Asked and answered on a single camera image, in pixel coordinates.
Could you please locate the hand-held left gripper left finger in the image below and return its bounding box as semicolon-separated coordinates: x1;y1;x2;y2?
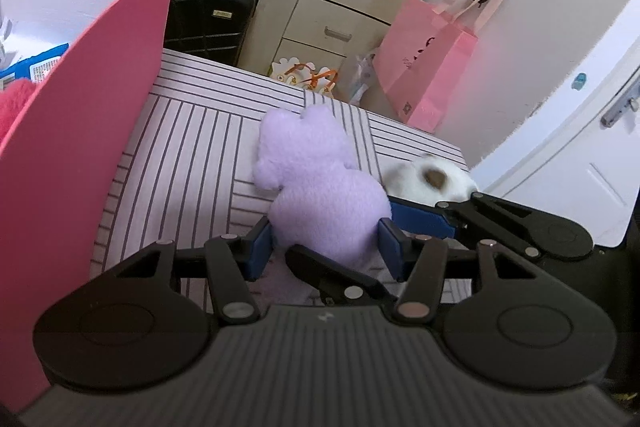
114;216;275;326

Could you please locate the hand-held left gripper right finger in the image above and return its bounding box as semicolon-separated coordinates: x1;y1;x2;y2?
378;218;543;324

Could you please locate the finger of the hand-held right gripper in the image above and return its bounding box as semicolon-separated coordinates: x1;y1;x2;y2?
389;191;545;261
284;243;401;307

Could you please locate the purple plush toy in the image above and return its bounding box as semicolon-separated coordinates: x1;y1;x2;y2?
251;104;394;308

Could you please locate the pink storage box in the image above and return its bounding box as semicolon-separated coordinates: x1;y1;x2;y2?
0;0;184;414

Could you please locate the pink fluffy toy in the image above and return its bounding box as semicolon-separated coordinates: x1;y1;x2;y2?
0;79;42;144

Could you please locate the white plush toy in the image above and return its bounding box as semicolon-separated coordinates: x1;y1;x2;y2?
381;153;479;208

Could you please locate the white door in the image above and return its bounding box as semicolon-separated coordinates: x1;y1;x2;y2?
469;0;640;249

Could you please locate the striped tablecloth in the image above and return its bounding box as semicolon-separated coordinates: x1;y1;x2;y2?
90;48;472;308

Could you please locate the clear plastic bag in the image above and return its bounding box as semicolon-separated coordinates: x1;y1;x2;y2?
340;49;382;108

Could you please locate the pink paper bag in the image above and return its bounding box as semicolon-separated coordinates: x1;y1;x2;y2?
372;0;512;131

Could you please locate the black suitcase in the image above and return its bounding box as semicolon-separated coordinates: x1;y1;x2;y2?
163;0;261;68

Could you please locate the blue packet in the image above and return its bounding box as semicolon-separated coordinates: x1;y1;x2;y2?
0;42;71;91

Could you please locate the metal door handle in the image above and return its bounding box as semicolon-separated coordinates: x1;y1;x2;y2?
600;78;640;128

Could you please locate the cream orange-handled bag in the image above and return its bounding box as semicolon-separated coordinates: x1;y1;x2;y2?
270;57;342;98

